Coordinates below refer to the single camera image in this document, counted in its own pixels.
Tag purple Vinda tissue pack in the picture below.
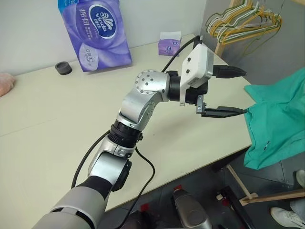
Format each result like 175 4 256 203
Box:
57 0 133 73

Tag wooden clothes rack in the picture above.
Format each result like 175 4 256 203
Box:
214 0 305 206

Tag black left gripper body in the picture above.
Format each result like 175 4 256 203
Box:
184 80 210 105

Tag yellow wire hanger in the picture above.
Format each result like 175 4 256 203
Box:
209 0 283 39

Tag grey rounded shape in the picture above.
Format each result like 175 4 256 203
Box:
172 187 213 229

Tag pink cloth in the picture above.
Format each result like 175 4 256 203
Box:
0 73 17 97

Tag blue jeans leg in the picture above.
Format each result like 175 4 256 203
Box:
289 197 305 215

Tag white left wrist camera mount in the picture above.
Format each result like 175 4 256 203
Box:
179 42 214 107

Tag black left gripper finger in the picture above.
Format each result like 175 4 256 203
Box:
213 64 248 80
195 94 250 119

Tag white shoe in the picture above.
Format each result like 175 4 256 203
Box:
296 169 305 188
270 207 305 229

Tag small purple tissue box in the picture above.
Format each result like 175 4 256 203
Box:
158 31 183 57

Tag yellow and green clothes hangers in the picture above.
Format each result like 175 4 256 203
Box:
206 0 279 45

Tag lime green wire hanger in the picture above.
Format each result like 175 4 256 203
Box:
242 13 284 58

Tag black table frame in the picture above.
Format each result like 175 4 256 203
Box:
211 149 253 229

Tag black round cap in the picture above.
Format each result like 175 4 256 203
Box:
54 61 73 76

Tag dark green wire hanger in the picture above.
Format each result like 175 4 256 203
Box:
205 2 253 31

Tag green shorts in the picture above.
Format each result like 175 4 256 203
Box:
243 67 305 170

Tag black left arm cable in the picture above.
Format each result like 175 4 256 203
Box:
71 34 203 229

